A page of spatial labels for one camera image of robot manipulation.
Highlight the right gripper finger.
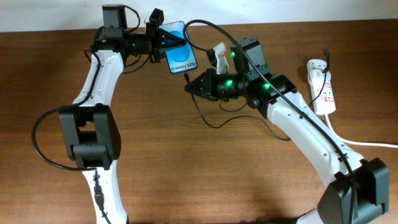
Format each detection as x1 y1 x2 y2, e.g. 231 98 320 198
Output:
185 68 216 92
185 90 218 101

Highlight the blue Samsung Galaxy smartphone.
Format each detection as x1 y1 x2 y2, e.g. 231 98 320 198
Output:
160 21 198 75

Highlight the black USB charging cable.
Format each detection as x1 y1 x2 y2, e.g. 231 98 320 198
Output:
183 49 331 142

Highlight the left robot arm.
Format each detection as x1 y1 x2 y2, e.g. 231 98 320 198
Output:
58 4 186 223

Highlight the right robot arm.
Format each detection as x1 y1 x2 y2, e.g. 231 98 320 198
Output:
185 37 389 223

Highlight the white USB charger adapter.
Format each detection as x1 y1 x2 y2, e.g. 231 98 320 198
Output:
307 59 327 79

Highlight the white power strip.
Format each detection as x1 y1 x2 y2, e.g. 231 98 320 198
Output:
307 72 336 115

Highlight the white power strip cord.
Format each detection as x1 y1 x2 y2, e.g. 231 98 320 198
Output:
325 115 398 149

